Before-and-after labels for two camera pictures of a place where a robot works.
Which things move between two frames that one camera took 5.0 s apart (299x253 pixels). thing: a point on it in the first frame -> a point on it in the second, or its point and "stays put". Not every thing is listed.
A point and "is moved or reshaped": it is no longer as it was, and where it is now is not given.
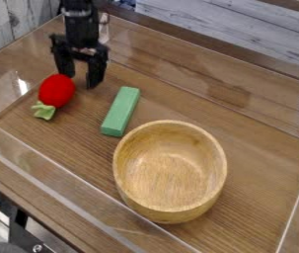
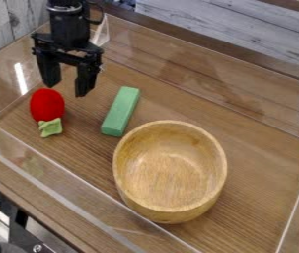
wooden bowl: (168, 170) stays put
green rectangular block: (117, 119) stays put
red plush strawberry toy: (54, 93) is moved or reshaped
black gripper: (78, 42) -> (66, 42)
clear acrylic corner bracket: (104, 28) stays put
